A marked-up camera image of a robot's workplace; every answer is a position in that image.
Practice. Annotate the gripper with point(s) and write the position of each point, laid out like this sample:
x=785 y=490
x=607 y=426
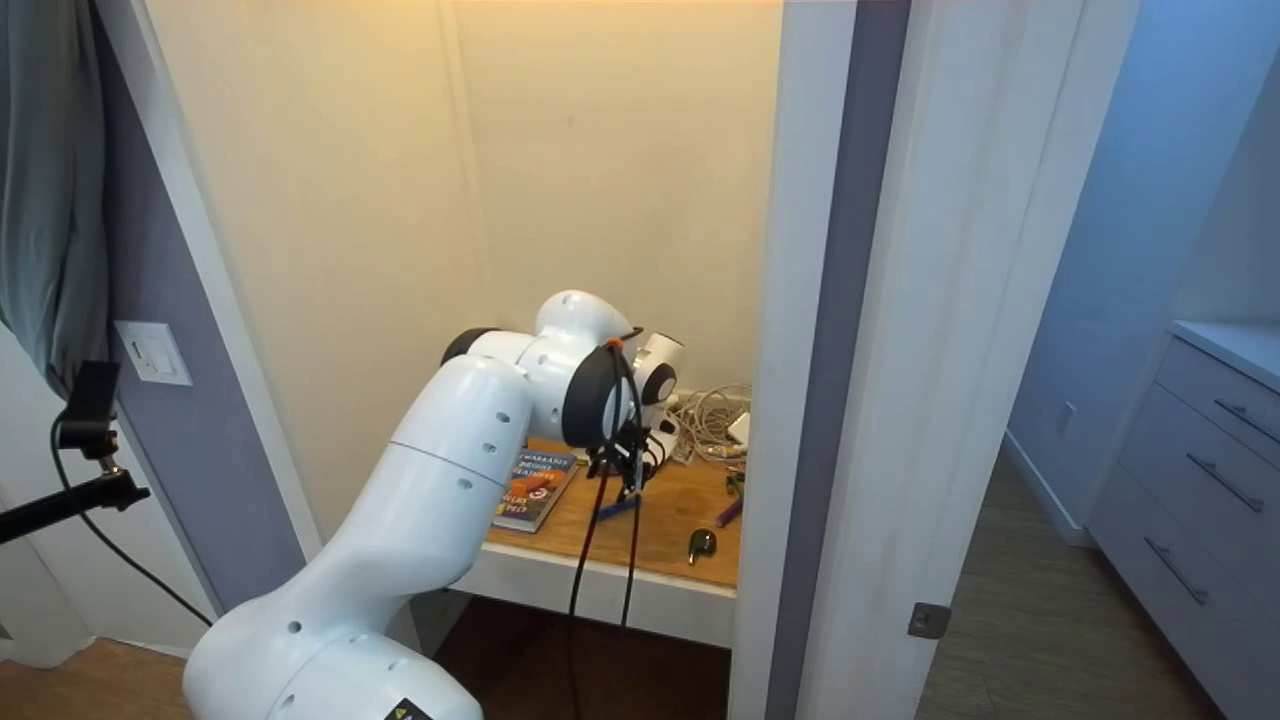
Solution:
x=626 y=448

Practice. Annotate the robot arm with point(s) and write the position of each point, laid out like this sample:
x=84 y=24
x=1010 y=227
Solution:
x=400 y=520

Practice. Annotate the blue marker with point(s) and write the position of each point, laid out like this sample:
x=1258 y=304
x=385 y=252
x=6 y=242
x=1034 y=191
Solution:
x=618 y=508

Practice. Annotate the purple marker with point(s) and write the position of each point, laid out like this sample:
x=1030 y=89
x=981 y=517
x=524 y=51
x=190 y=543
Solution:
x=729 y=513

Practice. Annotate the blue and orange book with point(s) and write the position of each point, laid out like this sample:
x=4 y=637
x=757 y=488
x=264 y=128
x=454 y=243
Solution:
x=535 y=487

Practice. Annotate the white power adapter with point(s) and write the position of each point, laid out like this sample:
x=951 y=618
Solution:
x=739 y=428

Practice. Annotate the dark green computer mouse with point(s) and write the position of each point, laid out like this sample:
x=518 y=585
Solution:
x=702 y=544

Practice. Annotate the white door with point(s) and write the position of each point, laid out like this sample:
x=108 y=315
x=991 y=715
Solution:
x=960 y=350

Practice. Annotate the grey dresser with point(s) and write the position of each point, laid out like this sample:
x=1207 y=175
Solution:
x=1200 y=500

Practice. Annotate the grey curtain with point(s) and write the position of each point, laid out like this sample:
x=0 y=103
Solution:
x=45 y=200

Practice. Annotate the white light switch plate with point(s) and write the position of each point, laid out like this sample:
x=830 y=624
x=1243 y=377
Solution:
x=152 y=352

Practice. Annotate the camera on mount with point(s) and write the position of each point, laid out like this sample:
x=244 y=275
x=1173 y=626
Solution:
x=88 y=420

